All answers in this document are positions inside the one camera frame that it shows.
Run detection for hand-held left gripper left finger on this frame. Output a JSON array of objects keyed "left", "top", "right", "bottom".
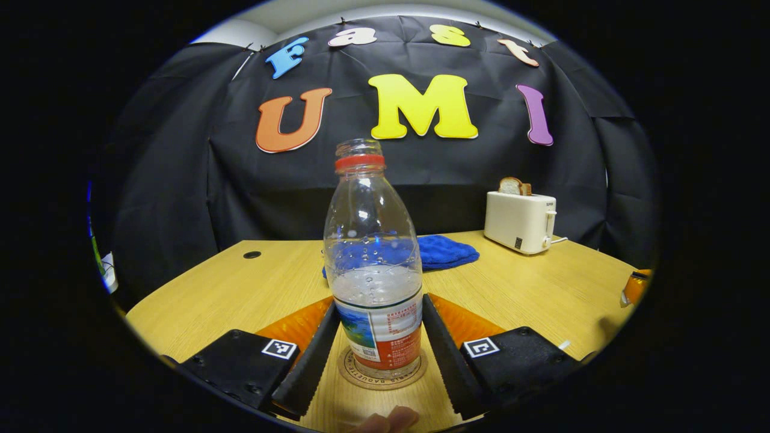
[{"left": 177, "top": 295, "right": 341, "bottom": 422}]

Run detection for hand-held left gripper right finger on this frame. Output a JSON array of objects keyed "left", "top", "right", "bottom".
[{"left": 421, "top": 293, "right": 581, "bottom": 420}]

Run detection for round wooden coaster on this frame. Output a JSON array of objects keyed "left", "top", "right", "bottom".
[{"left": 338, "top": 346, "right": 428, "bottom": 392}]

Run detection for clear plastic water bottle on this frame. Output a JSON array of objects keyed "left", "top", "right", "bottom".
[{"left": 323, "top": 138, "right": 424, "bottom": 379}]

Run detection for blue towel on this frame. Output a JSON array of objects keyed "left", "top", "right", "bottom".
[{"left": 322, "top": 235, "right": 480, "bottom": 278}]

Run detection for white toaster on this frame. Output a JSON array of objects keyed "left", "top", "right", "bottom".
[{"left": 484, "top": 191, "right": 557, "bottom": 256}]

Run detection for bread slice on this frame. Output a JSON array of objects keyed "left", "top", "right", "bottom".
[{"left": 498, "top": 177, "right": 532, "bottom": 197}]

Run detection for white side table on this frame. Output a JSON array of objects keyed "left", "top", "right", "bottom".
[{"left": 99, "top": 253, "right": 120, "bottom": 294}]

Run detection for black backdrop cloth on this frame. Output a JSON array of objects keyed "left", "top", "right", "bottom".
[{"left": 90, "top": 15, "right": 659, "bottom": 301}]

